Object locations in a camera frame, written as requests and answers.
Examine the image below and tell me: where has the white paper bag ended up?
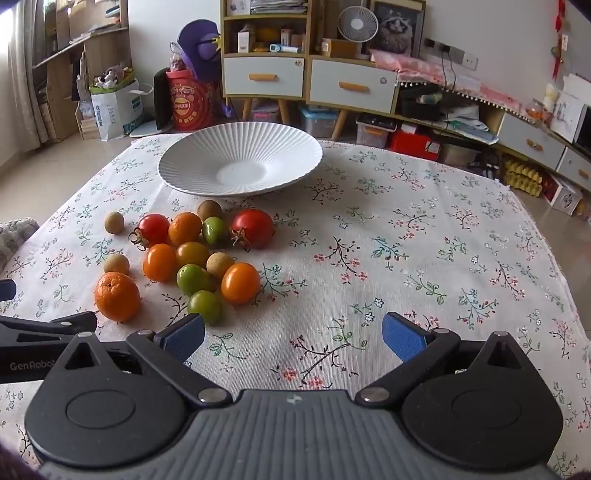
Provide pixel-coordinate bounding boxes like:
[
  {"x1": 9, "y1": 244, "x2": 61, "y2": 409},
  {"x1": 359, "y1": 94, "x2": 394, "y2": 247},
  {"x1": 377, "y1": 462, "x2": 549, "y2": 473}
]
[{"x1": 90, "y1": 80, "x2": 144, "y2": 142}]

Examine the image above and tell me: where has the clear storage bin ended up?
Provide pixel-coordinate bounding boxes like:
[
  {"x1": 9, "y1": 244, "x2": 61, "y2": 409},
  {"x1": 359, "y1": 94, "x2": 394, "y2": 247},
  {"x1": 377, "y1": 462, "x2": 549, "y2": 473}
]
[{"x1": 298, "y1": 105, "x2": 339, "y2": 139}]

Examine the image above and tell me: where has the yellow egg carton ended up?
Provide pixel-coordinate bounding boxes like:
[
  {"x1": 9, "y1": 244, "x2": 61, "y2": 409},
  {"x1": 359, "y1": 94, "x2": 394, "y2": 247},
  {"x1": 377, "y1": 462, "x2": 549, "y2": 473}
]
[{"x1": 502, "y1": 156, "x2": 543, "y2": 198}]

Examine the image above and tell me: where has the framed cat picture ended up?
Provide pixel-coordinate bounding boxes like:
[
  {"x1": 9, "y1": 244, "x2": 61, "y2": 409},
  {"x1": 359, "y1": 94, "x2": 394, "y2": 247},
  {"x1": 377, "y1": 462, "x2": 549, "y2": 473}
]
[{"x1": 370, "y1": 0, "x2": 427, "y2": 58}]

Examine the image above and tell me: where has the wooden drawer cabinet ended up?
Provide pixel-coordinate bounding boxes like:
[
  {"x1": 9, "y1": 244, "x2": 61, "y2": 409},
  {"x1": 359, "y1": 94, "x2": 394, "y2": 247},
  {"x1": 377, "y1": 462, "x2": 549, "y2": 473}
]
[{"x1": 221, "y1": 1, "x2": 399, "y2": 139}]

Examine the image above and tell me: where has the low wooden tv cabinet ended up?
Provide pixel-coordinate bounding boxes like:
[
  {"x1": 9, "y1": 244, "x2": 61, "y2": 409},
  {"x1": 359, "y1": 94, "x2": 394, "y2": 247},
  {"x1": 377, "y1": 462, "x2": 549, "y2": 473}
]
[{"x1": 397, "y1": 81, "x2": 590, "y2": 192}]

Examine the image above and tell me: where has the tan longan fruit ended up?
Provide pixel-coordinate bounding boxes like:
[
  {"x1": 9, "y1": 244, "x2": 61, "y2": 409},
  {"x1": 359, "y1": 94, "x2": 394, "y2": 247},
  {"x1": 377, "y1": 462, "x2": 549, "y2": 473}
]
[
  {"x1": 103, "y1": 253, "x2": 130, "y2": 275},
  {"x1": 103, "y1": 211, "x2": 125, "y2": 235},
  {"x1": 205, "y1": 251, "x2": 235, "y2": 281}
]

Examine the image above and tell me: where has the purple plush toy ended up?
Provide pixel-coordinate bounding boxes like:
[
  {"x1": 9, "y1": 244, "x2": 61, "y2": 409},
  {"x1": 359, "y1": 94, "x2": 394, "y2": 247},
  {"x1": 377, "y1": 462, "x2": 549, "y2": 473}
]
[{"x1": 166, "y1": 19, "x2": 221, "y2": 83}]

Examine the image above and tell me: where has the wooden bookshelf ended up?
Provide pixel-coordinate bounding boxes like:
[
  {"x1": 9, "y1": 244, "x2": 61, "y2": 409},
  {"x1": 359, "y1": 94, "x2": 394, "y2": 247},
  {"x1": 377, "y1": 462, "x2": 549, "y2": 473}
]
[{"x1": 33, "y1": 1, "x2": 132, "y2": 143}]

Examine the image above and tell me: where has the green tomato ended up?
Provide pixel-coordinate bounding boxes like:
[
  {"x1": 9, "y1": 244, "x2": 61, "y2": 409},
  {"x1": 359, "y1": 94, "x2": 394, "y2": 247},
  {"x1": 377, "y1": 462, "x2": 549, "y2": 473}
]
[
  {"x1": 176, "y1": 264, "x2": 216, "y2": 296},
  {"x1": 187, "y1": 290, "x2": 223, "y2": 325}
]

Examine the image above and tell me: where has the small orange tomato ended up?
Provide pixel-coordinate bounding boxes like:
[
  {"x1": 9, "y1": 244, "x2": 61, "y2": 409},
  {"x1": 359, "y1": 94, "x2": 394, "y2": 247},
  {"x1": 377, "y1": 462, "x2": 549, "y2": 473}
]
[{"x1": 221, "y1": 262, "x2": 260, "y2": 305}]

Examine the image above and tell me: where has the white ribbed plate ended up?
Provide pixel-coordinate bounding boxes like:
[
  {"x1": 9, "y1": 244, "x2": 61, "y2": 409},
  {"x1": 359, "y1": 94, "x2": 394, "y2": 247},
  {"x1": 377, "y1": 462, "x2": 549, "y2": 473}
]
[{"x1": 157, "y1": 122, "x2": 324, "y2": 198}]

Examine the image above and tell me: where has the pink cloth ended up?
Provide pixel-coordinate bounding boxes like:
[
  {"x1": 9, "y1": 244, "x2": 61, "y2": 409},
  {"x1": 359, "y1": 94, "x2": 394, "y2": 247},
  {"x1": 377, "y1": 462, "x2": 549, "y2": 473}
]
[{"x1": 370, "y1": 49, "x2": 522, "y2": 113}]

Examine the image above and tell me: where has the large orange mandarin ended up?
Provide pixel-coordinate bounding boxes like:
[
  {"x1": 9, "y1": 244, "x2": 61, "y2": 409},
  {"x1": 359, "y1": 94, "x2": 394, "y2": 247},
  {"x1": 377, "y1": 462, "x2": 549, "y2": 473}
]
[{"x1": 93, "y1": 272, "x2": 141, "y2": 323}]

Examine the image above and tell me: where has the green-red tomato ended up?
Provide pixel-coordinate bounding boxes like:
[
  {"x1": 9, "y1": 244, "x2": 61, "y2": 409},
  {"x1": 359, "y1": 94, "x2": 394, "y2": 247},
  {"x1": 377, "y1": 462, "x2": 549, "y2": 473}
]
[{"x1": 202, "y1": 216, "x2": 230, "y2": 248}]

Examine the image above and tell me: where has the yellow-orange tomato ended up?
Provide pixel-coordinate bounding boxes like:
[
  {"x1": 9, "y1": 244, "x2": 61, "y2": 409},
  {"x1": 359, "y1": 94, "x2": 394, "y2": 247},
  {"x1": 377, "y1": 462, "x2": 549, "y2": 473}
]
[{"x1": 175, "y1": 242, "x2": 211, "y2": 268}]

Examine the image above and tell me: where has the white desk fan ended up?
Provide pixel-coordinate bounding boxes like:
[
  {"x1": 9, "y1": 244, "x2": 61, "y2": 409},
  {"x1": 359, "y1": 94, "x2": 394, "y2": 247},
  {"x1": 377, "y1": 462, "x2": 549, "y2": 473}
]
[{"x1": 338, "y1": 5, "x2": 379, "y2": 60}]

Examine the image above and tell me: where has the brown longan fruit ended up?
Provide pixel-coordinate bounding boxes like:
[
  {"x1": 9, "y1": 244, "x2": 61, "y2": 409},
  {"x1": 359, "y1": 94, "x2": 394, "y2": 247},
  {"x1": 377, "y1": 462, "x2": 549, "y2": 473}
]
[{"x1": 197, "y1": 200, "x2": 223, "y2": 222}]

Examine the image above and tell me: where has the floral tablecloth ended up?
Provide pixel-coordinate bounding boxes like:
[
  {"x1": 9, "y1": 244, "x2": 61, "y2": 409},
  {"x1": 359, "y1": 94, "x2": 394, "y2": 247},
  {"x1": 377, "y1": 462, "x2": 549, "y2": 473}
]
[{"x1": 1, "y1": 136, "x2": 590, "y2": 476}]

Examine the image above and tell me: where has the red box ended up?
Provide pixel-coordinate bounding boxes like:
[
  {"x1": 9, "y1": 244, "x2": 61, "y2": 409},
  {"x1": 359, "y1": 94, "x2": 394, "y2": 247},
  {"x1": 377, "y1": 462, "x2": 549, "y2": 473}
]
[{"x1": 388, "y1": 130, "x2": 441, "y2": 161}]

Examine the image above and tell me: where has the red tomato with stem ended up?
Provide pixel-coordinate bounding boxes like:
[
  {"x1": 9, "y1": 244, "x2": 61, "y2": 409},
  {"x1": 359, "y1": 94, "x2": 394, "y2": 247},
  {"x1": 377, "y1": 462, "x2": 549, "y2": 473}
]
[{"x1": 128, "y1": 213, "x2": 170, "y2": 251}]

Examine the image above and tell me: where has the large red tomato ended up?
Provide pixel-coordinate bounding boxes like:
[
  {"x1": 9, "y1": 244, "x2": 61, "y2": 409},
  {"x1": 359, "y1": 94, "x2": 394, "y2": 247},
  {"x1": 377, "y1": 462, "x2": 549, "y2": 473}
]
[{"x1": 230, "y1": 209, "x2": 274, "y2": 251}]

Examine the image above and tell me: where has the red gift bucket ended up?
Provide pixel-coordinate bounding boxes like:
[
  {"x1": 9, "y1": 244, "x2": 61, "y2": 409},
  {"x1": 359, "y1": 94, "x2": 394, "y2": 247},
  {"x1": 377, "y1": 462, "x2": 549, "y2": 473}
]
[{"x1": 166, "y1": 69, "x2": 217, "y2": 131}]

